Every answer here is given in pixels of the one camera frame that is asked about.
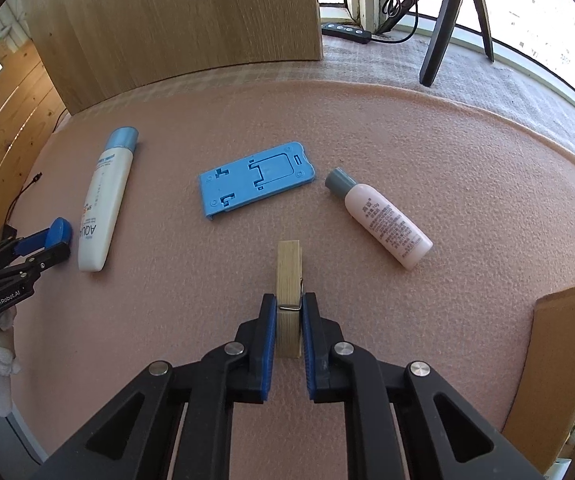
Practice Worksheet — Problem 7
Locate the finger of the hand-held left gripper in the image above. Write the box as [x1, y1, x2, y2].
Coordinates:
[0, 227, 54, 269]
[0, 242, 72, 286]

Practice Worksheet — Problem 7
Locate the black coiled cable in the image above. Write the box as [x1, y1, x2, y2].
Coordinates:
[372, 0, 421, 45]

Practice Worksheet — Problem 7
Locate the white sunscreen bottle blue cap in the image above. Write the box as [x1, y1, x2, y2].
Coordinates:
[77, 127, 139, 273]

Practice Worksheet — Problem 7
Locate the cardboard box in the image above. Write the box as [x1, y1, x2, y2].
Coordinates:
[502, 272, 575, 473]

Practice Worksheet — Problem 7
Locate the wooden slat panel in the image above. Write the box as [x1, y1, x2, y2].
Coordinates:
[0, 35, 68, 248]

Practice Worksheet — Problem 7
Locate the black plug cable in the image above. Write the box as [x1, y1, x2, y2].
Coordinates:
[4, 172, 65, 233]

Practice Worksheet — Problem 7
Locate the wooden clothespin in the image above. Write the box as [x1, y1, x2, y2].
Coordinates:
[276, 241, 304, 359]

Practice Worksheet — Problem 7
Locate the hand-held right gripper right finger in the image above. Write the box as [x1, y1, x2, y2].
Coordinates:
[301, 292, 543, 480]

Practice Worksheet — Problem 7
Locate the blue plastic phone stand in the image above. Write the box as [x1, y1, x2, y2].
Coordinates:
[198, 141, 315, 222]

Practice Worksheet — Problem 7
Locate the small pink bottle grey cap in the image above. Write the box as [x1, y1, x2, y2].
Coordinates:
[325, 167, 434, 271]

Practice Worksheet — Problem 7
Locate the black tripod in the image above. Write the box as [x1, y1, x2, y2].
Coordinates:
[392, 0, 495, 87]

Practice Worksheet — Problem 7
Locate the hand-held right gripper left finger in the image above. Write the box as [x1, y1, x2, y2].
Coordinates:
[32, 293, 278, 480]

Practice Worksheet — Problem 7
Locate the black inline controller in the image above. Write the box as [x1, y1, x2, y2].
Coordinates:
[321, 22, 374, 46]

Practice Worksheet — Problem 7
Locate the pink foam mat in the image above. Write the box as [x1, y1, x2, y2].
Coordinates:
[4, 79, 575, 480]

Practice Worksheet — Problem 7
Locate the grey foam sheet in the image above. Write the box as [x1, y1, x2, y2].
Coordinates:
[317, 30, 575, 181]

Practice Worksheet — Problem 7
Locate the wooden cabinet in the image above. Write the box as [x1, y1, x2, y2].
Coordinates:
[17, 0, 324, 116]

